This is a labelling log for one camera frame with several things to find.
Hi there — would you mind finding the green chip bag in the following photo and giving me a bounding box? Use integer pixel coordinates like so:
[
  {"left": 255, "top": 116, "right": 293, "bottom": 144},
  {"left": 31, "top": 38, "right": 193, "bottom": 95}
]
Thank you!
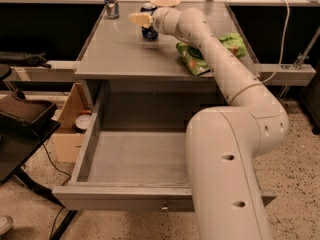
[{"left": 176, "top": 33, "right": 247, "bottom": 76}]

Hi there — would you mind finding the cardboard box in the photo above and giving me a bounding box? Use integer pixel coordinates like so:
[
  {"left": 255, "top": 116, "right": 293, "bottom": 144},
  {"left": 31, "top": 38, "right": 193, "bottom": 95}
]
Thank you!
[{"left": 53, "top": 83, "right": 91, "bottom": 163}]

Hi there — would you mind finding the small white bowl in box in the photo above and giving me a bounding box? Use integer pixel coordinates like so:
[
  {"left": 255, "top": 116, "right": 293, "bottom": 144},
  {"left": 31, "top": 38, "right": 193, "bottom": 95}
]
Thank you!
[{"left": 75, "top": 114, "right": 91, "bottom": 131}]

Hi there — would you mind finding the black tray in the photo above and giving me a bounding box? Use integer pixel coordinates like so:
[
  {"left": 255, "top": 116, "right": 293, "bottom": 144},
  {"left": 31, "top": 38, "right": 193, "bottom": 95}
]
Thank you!
[{"left": 0, "top": 90, "right": 57, "bottom": 127}]

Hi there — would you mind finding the black cable on floor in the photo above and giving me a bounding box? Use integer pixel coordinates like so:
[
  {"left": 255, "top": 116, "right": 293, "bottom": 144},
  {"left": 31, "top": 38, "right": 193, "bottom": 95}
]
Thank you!
[{"left": 41, "top": 143, "right": 72, "bottom": 240}]

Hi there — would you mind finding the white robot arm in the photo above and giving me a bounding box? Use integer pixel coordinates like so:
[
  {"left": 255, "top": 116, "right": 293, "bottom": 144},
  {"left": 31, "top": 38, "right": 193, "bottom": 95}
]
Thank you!
[{"left": 129, "top": 7, "right": 289, "bottom": 240}]

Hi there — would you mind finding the tall blue silver can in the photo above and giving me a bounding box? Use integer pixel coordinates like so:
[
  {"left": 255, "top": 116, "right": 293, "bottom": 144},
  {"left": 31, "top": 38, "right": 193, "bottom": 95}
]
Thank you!
[{"left": 104, "top": 0, "right": 119, "bottom": 19}]

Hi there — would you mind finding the white cable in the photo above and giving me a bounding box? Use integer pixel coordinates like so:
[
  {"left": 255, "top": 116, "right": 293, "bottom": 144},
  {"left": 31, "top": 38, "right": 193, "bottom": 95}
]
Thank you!
[{"left": 261, "top": 0, "right": 291, "bottom": 84}]

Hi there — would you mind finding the open grey top drawer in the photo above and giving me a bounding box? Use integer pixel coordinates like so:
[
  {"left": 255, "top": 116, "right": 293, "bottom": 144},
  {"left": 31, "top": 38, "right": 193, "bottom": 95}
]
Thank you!
[{"left": 51, "top": 83, "right": 278, "bottom": 214}]

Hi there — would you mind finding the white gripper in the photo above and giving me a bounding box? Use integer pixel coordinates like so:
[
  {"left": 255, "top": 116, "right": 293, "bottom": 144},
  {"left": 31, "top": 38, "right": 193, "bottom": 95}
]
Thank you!
[{"left": 129, "top": 7, "right": 181, "bottom": 35}]

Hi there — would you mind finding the black side table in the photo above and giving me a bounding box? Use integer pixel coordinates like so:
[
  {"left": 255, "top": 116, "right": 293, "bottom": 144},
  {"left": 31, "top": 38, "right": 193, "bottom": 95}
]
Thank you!
[{"left": 0, "top": 118, "right": 78, "bottom": 240}]

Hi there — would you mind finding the blue pepsi can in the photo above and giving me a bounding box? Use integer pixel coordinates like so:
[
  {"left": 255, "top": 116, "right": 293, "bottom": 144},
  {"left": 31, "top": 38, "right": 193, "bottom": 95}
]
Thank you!
[{"left": 140, "top": 3, "right": 158, "bottom": 41}]

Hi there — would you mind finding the grey cabinet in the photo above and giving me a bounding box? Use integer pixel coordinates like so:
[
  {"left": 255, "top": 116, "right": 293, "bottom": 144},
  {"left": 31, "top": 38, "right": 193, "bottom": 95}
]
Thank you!
[{"left": 73, "top": 2, "right": 261, "bottom": 132}]

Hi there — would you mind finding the metal clamp bracket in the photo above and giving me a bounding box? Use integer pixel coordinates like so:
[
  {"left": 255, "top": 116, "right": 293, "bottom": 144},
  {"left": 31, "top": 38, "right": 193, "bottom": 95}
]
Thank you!
[{"left": 280, "top": 27, "right": 320, "bottom": 70}]

